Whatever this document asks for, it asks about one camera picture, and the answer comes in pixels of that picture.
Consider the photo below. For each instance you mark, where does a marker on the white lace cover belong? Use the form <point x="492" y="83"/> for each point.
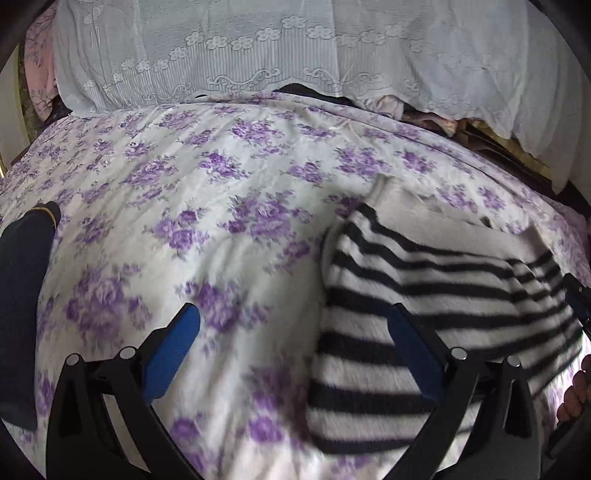
<point x="502" y="62"/>

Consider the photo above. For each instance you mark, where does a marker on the person's right hand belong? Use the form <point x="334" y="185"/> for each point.
<point x="577" y="396"/>

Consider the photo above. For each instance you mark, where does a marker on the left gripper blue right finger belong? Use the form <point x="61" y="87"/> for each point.
<point x="504" y="440"/>

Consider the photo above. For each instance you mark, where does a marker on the black white striped sweater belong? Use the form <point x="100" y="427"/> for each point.
<point x="488" y="291"/>

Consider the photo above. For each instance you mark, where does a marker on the purple floral bed sheet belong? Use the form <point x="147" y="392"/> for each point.
<point x="226" y="205"/>

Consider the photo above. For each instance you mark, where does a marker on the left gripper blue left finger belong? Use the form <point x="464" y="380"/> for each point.
<point x="81" y="440"/>

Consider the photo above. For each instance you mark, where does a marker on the pink floral cloth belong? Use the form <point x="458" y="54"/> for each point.
<point x="39" y="65"/>

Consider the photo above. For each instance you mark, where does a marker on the dark navy garment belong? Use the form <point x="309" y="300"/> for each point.
<point x="25" y="253"/>

